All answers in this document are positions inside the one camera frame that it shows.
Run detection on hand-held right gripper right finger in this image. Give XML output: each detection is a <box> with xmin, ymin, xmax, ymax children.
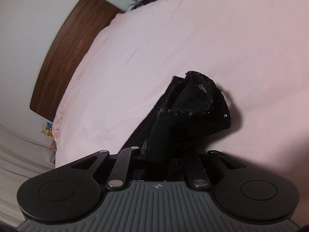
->
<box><xmin>168</xmin><ymin>150</ymin><xmax>247</xmax><ymax>189</ymax></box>

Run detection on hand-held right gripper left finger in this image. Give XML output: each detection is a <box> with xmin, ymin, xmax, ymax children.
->
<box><xmin>70</xmin><ymin>146</ymin><xmax>146</xmax><ymax>189</ymax></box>

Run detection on black pants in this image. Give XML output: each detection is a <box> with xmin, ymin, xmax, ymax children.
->
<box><xmin>125</xmin><ymin>71</ymin><xmax>231</xmax><ymax>170</ymax></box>

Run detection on white curtain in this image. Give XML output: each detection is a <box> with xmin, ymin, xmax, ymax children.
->
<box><xmin>0</xmin><ymin>123</ymin><xmax>56</xmax><ymax>224</ymax></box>

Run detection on pink bed cover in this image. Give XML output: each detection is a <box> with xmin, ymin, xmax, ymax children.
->
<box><xmin>52</xmin><ymin>0</ymin><xmax>309</xmax><ymax>199</ymax></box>

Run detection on brown wooden headboard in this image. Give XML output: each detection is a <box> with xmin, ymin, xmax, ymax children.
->
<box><xmin>29</xmin><ymin>0</ymin><xmax>124</xmax><ymax>123</ymax></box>

